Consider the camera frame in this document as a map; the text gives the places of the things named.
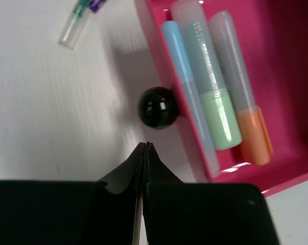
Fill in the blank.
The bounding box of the pink bottom drawer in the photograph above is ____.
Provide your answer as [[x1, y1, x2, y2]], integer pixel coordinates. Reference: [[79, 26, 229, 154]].
[[135, 1, 308, 195]]

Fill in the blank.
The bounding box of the green pen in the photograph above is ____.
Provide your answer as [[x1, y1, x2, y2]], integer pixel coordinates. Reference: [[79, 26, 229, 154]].
[[58, 0, 90, 50]]

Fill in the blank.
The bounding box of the blue highlighter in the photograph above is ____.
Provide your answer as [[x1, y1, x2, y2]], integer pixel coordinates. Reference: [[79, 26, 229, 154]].
[[161, 20, 220, 178]]

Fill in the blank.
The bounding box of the green highlighter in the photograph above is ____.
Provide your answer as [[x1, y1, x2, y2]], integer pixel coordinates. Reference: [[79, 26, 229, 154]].
[[171, 1, 242, 150]]

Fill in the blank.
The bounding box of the purple pen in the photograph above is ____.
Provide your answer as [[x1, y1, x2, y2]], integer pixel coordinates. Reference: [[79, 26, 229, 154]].
[[88, 0, 107, 13]]

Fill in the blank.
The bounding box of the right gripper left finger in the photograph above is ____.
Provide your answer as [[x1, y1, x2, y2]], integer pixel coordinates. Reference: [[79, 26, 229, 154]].
[[96, 142, 146, 194]]

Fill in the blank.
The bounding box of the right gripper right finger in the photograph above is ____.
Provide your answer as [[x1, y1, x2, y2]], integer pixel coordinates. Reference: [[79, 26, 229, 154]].
[[145, 142, 183, 184]]

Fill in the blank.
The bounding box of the orange highlighter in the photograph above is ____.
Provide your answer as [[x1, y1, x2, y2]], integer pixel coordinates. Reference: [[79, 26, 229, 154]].
[[208, 11, 273, 166]]

